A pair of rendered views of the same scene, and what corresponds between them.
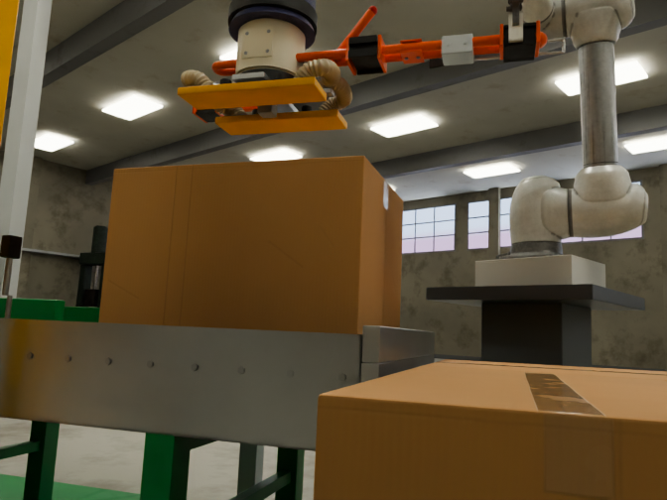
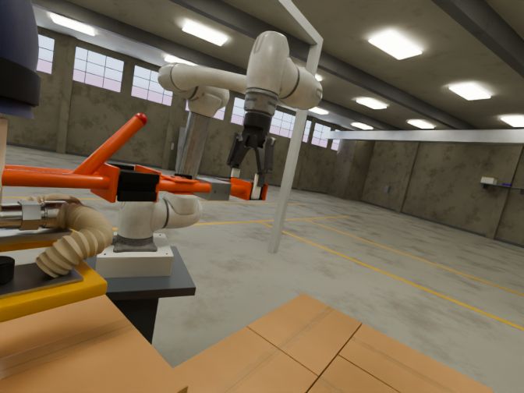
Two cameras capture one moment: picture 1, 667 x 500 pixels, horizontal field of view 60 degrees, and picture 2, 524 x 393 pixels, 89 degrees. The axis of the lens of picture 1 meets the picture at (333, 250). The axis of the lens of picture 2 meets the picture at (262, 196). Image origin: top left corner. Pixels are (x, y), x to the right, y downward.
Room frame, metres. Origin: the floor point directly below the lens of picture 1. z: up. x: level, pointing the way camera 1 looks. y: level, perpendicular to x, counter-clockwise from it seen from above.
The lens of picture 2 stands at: (0.93, 0.32, 1.34)
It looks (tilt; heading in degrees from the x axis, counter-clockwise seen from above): 7 degrees down; 289
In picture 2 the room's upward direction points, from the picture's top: 11 degrees clockwise
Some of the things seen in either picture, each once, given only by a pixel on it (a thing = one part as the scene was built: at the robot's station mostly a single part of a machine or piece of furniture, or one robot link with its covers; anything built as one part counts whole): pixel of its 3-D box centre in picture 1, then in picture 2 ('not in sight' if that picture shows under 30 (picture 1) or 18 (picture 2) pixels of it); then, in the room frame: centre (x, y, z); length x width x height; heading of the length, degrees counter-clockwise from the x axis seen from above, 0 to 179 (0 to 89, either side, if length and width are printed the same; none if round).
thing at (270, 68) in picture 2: not in sight; (270, 65); (1.23, -0.40, 1.61); 0.13 x 0.11 x 0.16; 65
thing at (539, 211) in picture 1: (538, 210); (141, 210); (1.83, -0.65, 1.01); 0.18 x 0.16 x 0.22; 65
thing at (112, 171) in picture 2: (366, 56); (126, 182); (1.33, -0.06, 1.26); 0.10 x 0.08 x 0.06; 164
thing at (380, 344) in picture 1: (407, 343); not in sight; (1.29, -0.17, 0.58); 0.70 x 0.03 x 0.06; 163
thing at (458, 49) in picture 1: (458, 50); (212, 189); (1.26, -0.27, 1.25); 0.07 x 0.07 x 0.04; 74
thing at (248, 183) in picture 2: (519, 41); (248, 189); (1.22, -0.39, 1.26); 0.08 x 0.07 x 0.05; 74
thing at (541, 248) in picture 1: (530, 254); (130, 238); (1.85, -0.63, 0.87); 0.22 x 0.18 x 0.06; 51
